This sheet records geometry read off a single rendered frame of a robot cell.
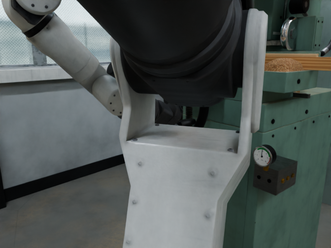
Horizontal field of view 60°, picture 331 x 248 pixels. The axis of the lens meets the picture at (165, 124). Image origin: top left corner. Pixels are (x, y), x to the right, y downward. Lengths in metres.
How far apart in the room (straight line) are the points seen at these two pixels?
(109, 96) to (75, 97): 1.60
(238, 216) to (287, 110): 0.41
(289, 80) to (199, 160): 0.62
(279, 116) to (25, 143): 1.63
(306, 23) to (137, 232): 1.02
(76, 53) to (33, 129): 1.55
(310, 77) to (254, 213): 0.48
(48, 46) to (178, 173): 0.36
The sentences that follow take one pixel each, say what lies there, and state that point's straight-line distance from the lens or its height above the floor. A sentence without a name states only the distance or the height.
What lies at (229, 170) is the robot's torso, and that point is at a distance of 0.32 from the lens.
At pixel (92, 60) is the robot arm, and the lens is 0.62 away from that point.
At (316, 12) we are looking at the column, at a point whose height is 1.12.
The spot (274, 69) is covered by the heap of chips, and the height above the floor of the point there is 0.91.
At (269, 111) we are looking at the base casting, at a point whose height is 0.77.
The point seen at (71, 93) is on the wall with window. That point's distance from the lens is 2.19.
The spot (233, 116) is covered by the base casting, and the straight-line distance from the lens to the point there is 1.00.
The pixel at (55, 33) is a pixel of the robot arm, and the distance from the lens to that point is 0.58.
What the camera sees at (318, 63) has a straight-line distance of 1.02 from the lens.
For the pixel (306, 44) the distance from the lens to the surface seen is 1.21.
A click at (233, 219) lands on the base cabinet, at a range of 1.12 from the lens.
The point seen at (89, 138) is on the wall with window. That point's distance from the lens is 2.32.
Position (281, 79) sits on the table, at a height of 0.88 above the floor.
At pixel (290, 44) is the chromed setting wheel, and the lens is 1.19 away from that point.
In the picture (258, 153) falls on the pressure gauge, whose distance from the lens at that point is 0.89.
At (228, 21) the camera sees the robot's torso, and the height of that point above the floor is 0.98.
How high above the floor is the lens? 0.96
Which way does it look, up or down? 14 degrees down
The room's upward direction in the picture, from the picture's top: straight up
